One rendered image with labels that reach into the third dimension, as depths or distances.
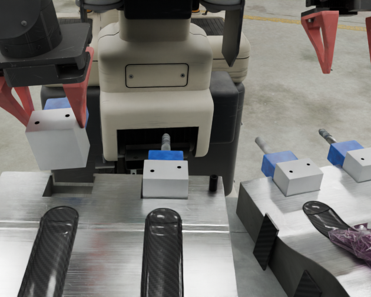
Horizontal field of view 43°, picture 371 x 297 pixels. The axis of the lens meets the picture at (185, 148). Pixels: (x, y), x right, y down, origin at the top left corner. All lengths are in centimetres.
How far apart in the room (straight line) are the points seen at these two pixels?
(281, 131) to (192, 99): 155
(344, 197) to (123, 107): 46
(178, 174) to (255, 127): 193
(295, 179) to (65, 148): 28
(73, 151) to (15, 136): 189
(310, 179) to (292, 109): 206
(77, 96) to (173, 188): 15
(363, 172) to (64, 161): 38
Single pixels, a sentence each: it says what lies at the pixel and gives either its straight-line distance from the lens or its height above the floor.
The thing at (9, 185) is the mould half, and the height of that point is 89.
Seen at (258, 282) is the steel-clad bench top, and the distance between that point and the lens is 57.
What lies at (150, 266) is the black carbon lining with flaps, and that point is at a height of 88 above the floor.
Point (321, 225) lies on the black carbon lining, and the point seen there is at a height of 85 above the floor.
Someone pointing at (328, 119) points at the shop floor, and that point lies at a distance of 263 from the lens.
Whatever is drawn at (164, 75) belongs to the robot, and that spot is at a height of 84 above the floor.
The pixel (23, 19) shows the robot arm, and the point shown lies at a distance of 35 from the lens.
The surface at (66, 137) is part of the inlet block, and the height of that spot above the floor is 97.
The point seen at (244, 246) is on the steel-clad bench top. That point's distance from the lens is 61.
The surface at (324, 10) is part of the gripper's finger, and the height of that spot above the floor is 107.
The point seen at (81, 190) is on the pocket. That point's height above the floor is 87.
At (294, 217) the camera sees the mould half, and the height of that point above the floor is 86.
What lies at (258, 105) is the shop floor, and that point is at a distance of 265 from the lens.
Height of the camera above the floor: 123
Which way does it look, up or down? 34 degrees down
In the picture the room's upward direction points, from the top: 3 degrees clockwise
